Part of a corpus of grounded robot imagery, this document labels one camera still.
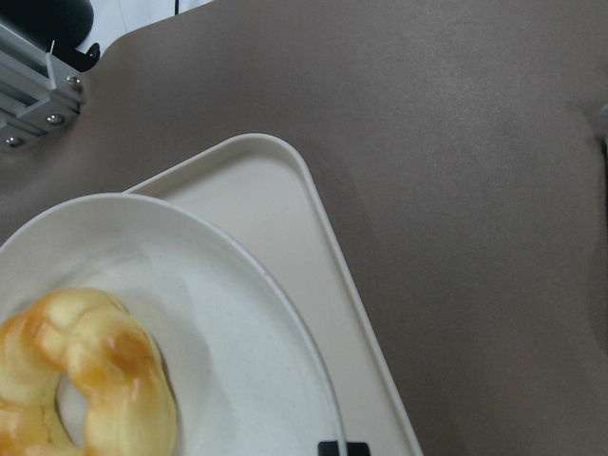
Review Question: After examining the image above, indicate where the glazed donut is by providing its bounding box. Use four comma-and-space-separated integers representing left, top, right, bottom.
1, 288, 177, 455

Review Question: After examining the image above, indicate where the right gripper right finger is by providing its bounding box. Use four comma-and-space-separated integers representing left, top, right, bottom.
347, 442, 370, 456

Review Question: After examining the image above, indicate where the cream tray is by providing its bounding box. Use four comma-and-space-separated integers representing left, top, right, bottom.
133, 133, 421, 455

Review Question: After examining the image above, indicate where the aluminium frame post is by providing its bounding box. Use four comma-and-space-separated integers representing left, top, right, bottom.
1, 24, 86, 151

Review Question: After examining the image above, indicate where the grey folded cloth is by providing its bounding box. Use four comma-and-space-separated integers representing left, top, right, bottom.
598, 104, 608, 151

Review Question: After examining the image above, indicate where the white plate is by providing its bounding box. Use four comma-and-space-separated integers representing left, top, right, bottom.
1, 194, 347, 455

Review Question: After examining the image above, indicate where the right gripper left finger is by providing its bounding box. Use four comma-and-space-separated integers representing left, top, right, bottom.
317, 441, 340, 456

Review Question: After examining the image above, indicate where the black thermos bottle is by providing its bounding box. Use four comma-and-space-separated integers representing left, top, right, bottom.
1, 0, 94, 48

